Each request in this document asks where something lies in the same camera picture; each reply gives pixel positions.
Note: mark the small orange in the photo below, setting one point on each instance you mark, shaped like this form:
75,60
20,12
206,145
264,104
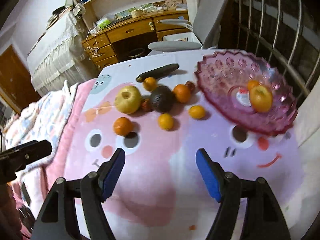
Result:
150,84

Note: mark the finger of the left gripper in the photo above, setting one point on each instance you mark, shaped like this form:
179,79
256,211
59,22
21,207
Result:
17,158

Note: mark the cartoon printed tablecloth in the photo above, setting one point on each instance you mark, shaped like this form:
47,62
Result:
160,193

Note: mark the red apple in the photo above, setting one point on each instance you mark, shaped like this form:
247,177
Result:
261,99

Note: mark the grey office chair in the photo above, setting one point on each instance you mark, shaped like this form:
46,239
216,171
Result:
206,26

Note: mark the orange tangerine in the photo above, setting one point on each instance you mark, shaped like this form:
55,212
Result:
182,93
252,83
123,126

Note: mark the white lace cover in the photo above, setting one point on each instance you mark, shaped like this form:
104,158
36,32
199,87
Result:
59,56

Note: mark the floral quilt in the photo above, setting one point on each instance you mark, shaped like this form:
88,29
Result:
42,120

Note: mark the small yellow kumquat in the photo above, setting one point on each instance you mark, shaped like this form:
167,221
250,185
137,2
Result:
166,121
197,112

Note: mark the white butterfly curtain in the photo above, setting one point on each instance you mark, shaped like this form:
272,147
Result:
303,207

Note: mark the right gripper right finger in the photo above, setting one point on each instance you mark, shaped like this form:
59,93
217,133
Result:
225,188

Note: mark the brown wooden door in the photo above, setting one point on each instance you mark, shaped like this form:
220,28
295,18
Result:
16,88

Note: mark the pink glass fruit bowl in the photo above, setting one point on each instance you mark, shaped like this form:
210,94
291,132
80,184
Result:
223,78

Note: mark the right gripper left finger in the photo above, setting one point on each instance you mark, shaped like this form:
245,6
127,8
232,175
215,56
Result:
95,188

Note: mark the dark avocado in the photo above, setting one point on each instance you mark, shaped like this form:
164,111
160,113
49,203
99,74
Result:
162,99

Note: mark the wrinkled brown red fruit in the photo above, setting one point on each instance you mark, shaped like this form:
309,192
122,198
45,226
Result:
146,105

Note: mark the white storage box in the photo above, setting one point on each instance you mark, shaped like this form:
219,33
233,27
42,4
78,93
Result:
188,37

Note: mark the metal window grille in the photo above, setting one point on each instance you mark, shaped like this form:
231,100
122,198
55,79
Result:
283,32

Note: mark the wooden desk with drawers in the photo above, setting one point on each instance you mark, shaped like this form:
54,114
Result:
111,45

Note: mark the small dark red fruit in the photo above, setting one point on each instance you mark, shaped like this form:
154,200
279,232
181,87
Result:
190,85

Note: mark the pink blanket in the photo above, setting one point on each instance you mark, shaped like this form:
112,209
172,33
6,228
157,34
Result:
39,180

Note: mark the black waste basket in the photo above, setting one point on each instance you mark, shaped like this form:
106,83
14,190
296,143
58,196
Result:
136,53

